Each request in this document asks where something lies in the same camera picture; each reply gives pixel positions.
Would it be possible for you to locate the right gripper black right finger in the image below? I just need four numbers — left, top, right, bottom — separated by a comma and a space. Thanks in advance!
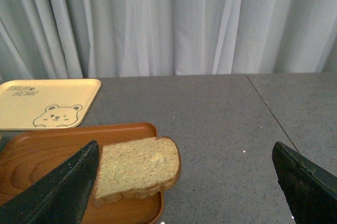
272, 141, 336, 223

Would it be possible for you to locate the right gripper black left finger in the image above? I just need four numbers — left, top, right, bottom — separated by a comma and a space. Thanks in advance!
1, 140, 100, 223

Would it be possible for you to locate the bread slice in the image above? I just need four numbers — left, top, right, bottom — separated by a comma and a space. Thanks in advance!
93, 137, 181, 207

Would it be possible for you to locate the yellow bear tray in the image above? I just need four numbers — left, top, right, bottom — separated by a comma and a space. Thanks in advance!
1, 79, 101, 131

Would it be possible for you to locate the white curtain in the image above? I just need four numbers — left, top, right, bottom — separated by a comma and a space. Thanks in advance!
1, 0, 336, 82

